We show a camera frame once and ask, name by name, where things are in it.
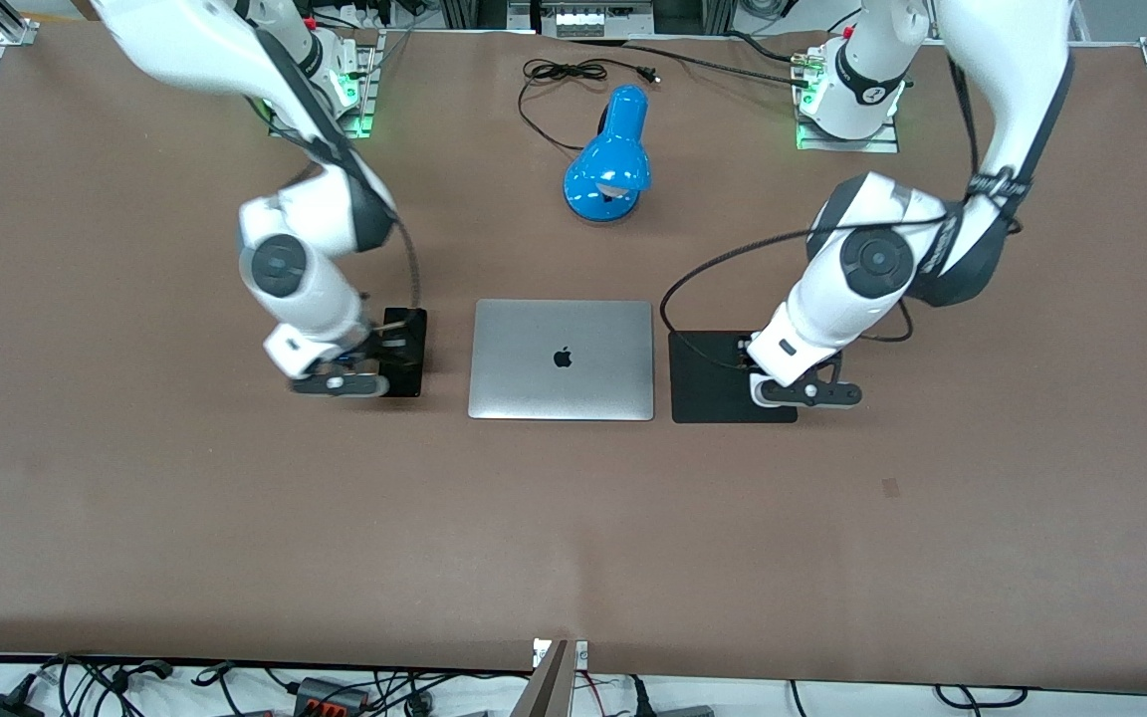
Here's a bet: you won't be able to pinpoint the black smartphone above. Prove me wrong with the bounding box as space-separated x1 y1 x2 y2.
377 308 428 400

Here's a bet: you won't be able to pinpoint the black mouse pad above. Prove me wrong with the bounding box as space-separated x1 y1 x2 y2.
668 330 800 425

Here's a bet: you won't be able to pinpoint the silver closed laptop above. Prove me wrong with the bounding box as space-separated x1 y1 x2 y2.
467 299 655 422

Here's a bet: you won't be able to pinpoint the blue desk lamp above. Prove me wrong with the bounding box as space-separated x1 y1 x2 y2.
563 84 653 224

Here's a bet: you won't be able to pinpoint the black orange power adapter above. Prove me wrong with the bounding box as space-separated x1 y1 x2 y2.
293 676 372 717

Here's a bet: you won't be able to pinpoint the white power strip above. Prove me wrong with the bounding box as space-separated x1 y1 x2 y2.
539 0 656 40

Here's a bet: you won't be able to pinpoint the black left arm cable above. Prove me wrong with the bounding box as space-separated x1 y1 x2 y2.
659 50 1025 375

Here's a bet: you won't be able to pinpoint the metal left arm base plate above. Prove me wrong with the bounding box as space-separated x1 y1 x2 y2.
794 45 902 154

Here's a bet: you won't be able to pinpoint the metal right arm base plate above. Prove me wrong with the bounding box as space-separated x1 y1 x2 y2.
267 30 382 139

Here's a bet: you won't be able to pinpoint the black lamp power cord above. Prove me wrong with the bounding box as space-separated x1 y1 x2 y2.
518 58 661 152

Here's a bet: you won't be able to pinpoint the black cable to arm base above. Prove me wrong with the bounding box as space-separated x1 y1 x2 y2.
573 30 818 89

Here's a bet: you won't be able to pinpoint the metal table edge bracket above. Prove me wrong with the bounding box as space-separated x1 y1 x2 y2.
532 638 590 670

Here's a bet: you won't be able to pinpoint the black tangled floor cables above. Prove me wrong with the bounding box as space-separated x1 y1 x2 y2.
0 652 535 717

